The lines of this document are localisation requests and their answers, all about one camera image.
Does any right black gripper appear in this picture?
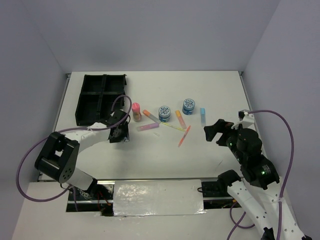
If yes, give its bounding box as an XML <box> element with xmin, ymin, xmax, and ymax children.
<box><xmin>203</xmin><ymin>117</ymin><xmax>245</xmax><ymax>162</ymax></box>

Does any orange thin pen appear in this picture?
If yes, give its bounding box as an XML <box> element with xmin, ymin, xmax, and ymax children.
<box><xmin>178</xmin><ymin>125</ymin><xmax>191</xmax><ymax>147</ymax></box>

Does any yellow thin pen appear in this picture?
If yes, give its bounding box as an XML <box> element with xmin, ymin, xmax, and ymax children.
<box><xmin>160</xmin><ymin>122</ymin><xmax>186</xmax><ymax>132</ymax></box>

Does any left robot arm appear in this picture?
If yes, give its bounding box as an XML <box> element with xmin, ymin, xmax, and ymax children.
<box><xmin>34</xmin><ymin>109</ymin><xmax>129</xmax><ymax>200</ymax></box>

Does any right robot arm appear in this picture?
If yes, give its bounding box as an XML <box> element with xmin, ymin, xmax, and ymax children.
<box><xmin>204</xmin><ymin>119</ymin><xmax>310</xmax><ymax>240</ymax></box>

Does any blue highlighter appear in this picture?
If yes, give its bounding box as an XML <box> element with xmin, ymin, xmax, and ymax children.
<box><xmin>200</xmin><ymin>107</ymin><xmax>206</xmax><ymax>127</ymax></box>

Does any purple highlighter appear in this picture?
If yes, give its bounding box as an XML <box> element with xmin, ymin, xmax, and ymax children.
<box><xmin>136</xmin><ymin>122</ymin><xmax>159</xmax><ymax>132</ymax></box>

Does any pink-capped small bottle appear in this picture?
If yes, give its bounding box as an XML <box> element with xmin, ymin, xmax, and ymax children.
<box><xmin>131</xmin><ymin>102</ymin><xmax>142</xmax><ymax>122</ymax></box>

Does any orange-capped highlighter left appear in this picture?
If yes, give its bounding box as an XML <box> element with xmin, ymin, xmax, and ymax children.
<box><xmin>142</xmin><ymin>109</ymin><xmax>161</xmax><ymax>124</ymax></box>

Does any blue jar right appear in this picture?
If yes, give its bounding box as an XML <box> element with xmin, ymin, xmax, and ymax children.
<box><xmin>182</xmin><ymin>98</ymin><xmax>196</xmax><ymax>115</ymax></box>

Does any blue jar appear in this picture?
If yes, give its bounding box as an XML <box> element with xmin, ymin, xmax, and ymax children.
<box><xmin>158</xmin><ymin>105</ymin><xmax>171</xmax><ymax>123</ymax></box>
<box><xmin>182</xmin><ymin>98</ymin><xmax>196</xmax><ymax>115</ymax></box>

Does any orange-capped pink highlighter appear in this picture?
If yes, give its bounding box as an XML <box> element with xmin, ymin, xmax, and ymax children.
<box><xmin>175</xmin><ymin>110</ymin><xmax>187</xmax><ymax>129</ymax></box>

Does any blue jar left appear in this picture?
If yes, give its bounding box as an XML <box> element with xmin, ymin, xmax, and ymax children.
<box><xmin>158</xmin><ymin>105</ymin><xmax>171</xmax><ymax>123</ymax></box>

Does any black four-compartment organizer tray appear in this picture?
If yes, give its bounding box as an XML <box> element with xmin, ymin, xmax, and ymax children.
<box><xmin>75</xmin><ymin>74</ymin><xmax>127</xmax><ymax>126</ymax></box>

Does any silver foil plate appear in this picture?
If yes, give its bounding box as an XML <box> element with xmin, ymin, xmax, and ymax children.
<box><xmin>113</xmin><ymin>179</ymin><xmax>206</xmax><ymax>217</ymax></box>

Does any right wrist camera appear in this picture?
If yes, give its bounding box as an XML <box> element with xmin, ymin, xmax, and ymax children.
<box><xmin>231</xmin><ymin>110</ymin><xmax>255</xmax><ymax>130</ymax></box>

